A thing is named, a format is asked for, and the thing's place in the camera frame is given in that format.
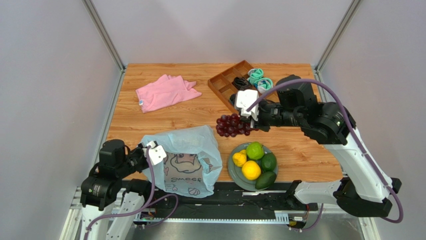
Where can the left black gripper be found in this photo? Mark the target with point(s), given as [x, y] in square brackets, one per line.
[139, 148]

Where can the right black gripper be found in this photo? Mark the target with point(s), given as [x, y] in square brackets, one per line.
[254, 121]

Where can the green fake apple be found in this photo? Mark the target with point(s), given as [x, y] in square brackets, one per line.
[255, 151]

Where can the dark red fake grapes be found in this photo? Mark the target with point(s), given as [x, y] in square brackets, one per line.
[232, 125]

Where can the light blue plastic bag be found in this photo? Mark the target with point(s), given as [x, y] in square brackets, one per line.
[192, 164]

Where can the yellow fake fruit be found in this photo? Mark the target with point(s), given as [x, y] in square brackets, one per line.
[239, 158]

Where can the yellow fake lemon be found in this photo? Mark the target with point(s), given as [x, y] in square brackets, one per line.
[251, 170]

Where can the dark green fake avocado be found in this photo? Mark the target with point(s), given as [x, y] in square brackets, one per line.
[265, 180]

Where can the dark green fake lime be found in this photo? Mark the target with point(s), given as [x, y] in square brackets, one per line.
[268, 162]

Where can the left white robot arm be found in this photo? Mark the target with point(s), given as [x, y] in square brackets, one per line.
[100, 189]

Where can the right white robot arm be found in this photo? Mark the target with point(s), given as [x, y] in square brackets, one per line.
[365, 191]

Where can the teal white rolled sock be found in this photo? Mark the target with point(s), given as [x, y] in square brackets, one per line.
[263, 84]

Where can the black yellow rolled sock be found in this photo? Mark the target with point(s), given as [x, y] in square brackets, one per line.
[232, 99]

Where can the wooden compartment tray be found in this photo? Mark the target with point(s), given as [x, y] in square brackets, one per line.
[222, 84]

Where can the grey-blue round plate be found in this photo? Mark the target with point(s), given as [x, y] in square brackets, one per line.
[236, 172]

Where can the pink cloth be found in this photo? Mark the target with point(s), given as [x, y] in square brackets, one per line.
[166, 91]

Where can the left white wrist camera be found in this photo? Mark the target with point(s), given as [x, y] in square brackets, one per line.
[154, 152]

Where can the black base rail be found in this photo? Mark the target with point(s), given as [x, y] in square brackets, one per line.
[230, 202]

